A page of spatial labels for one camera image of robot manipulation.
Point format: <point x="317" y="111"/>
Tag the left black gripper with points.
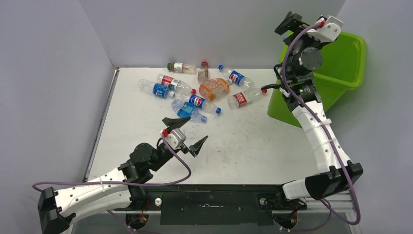
<point x="176" y="123"/>

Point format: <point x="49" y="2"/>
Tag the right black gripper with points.
<point x="292" y="23"/>

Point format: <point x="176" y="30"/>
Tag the crushed blue label bottle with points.
<point x="186" y="109"/>

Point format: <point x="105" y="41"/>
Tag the central pepsi bottle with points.
<point x="200" y="103"/>

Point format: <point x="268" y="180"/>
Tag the blue label water bottle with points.
<point x="156" y="89"/>

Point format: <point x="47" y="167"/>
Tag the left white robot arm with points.
<point x="121" y="188"/>

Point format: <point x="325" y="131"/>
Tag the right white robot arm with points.
<point x="295" y="75"/>

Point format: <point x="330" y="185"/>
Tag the red blue label bottle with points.
<point x="175" y="84"/>

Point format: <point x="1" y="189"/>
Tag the orange bottle white cap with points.
<point x="214" y="89"/>

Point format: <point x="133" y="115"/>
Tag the red cap small bottle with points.
<point x="202" y="75"/>

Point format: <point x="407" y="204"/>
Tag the red label clear bottle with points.
<point x="245" y="97"/>

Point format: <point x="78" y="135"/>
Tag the green cap brown bottle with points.
<point x="179" y="67"/>

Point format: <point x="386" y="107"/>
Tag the far pepsi bottle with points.
<point x="234" y="77"/>

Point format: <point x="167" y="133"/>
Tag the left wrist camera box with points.
<point x="175" y="138"/>

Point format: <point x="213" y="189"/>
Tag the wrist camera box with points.
<point x="175" y="138"/>
<point x="328" y="30"/>

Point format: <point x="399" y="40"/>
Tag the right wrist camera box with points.
<point x="328" y="30"/>

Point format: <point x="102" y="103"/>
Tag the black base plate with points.
<point x="208" y="204"/>

